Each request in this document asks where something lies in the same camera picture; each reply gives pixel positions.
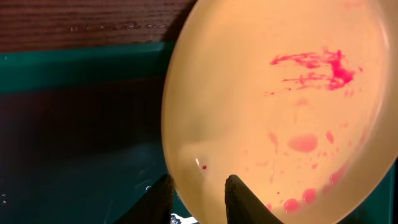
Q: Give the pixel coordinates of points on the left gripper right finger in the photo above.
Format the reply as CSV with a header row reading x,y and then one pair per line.
x,y
243,207

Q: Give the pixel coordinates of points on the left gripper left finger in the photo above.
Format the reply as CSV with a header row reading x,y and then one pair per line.
x,y
154,207

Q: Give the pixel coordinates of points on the yellow-green round plate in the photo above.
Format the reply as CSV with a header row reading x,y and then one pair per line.
x,y
297,98

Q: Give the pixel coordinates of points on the teal plastic tray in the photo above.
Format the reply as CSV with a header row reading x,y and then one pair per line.
x,y
80,132

